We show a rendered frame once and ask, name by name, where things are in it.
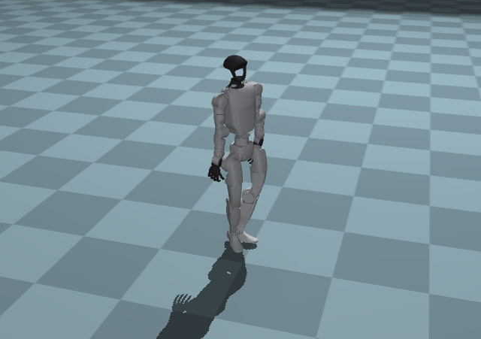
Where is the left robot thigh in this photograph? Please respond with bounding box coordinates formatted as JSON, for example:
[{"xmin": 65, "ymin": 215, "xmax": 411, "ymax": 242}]
[{"xmin": 242, "ymin": 144, "xmax": 268, "ymax": 203}]

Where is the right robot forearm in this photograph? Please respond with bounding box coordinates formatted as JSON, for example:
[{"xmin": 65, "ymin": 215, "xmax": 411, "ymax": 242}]
[{"xmin": 212, "ymin": 129, "xmax": 225, "ymax": 165}]

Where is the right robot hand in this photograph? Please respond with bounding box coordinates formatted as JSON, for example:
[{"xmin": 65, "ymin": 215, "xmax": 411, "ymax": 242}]
[{"xmin": 208, "ymin": 159, "xmax": 224, "ymax": 182}]

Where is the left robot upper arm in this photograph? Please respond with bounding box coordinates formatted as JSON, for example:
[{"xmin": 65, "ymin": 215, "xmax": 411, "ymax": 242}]
[{"xmin": 249, "ymin": 81, "xmax": 266, "ymax": 122}]

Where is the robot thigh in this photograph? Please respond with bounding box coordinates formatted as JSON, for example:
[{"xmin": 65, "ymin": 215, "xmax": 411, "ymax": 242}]
[
  {"xmin": 221, "ymin": 152, "xmax": 243, "ymax": 210},
  {"xmin": 242, "ymin": 144, "xmax": 268, "ymax": 203}
]

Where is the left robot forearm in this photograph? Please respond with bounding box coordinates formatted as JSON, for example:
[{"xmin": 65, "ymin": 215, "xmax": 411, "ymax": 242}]
[{"xmin": 254, "ymin": 118, "xmax": 265, "ymax": 144}]

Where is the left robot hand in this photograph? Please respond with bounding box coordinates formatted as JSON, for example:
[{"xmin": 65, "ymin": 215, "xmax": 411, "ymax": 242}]
[{"xmin": 247, "ymin": 139, "xmax": 263, "ymax": 164}]

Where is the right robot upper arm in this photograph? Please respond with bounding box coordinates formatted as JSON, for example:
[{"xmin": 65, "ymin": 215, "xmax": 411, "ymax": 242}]
[{"xmin": 212, "ymin": 92, "xmax": 229, "ymax": 138}]

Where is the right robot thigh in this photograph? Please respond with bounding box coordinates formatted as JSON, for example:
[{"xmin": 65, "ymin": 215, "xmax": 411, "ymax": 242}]
[{"xmin": 221, "ymin": 152, "xmax": 243, "ymax": 210}]

